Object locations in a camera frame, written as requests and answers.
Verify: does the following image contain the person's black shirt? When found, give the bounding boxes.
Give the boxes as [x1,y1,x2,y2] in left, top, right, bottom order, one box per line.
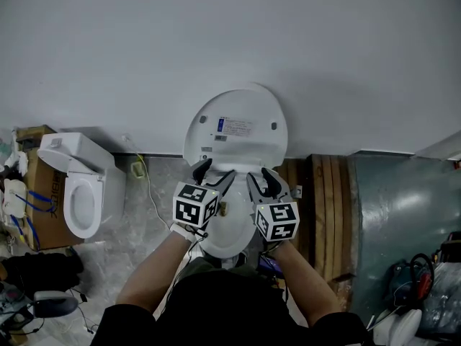
[89,268,375,346]

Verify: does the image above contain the person's left forearm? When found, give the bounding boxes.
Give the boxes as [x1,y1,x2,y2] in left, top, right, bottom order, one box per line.
[115,231,192,313]

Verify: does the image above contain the clear plastic wrapped bundle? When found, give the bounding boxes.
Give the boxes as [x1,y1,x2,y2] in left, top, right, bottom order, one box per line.
[419,261,461,338]

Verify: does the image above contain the white toilet lid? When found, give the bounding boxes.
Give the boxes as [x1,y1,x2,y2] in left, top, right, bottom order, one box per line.
[182,81,288,169]

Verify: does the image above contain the teal metal platform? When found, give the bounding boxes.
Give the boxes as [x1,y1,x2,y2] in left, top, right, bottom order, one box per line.
[347,151,461,324]

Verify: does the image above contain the white plastic pouch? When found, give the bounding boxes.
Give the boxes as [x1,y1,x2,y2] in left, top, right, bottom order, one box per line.
[2,178,29,218]

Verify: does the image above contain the wooden slat platform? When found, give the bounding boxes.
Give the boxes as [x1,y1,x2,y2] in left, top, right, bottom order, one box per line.
[275,153,357,311]

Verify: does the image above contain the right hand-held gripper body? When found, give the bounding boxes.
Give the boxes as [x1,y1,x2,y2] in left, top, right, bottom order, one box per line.
[251,191,301,243]

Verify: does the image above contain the grey padded stool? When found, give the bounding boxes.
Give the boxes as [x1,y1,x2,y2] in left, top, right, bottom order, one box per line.
[32,290,79,319]

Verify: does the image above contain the red black power tool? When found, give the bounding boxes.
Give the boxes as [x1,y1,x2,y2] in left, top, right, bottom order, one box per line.
[410,252,435,302]

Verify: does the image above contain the blue strap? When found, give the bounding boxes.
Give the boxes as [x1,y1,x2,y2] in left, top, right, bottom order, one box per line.
[10,189,55,250]

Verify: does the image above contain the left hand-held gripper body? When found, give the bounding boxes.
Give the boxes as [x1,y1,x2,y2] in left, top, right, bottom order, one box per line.
[171,180,221,229]

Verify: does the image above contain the person's right forearm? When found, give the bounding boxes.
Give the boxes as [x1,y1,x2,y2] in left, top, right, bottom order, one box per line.
[272,241,341,327]

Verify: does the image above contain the white wristband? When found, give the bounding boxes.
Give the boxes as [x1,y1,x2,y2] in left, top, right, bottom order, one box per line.
[169,222,197,243]

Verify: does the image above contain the white crumpled paper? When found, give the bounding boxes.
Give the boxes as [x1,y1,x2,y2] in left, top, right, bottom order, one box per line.
[5,148,30,177]

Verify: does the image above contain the small white toilet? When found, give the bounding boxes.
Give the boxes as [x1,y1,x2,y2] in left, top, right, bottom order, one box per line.
[37,131,127,240]

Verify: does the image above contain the brown cardboard box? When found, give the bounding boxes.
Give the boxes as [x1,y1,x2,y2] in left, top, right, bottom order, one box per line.
[14,124,86,252]

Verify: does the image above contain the person's dark green trousers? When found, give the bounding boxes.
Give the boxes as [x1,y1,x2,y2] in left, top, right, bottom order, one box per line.
[178,256,260,277]

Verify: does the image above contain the white cable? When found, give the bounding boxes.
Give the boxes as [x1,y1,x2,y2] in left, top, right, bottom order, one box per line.
[135,151,172,232]

